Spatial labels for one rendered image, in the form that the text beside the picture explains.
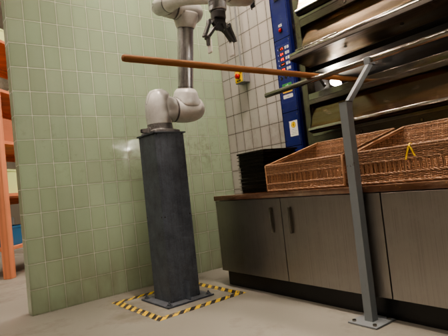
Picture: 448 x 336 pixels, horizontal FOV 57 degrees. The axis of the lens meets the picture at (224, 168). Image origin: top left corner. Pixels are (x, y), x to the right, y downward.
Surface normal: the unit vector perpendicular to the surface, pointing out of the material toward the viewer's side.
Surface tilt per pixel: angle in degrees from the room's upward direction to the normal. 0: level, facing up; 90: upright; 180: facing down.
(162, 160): 90
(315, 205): 90
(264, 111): 90
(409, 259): 90
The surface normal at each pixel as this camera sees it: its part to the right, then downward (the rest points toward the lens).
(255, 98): -0.80, 0.07
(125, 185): 0.59, -0.10
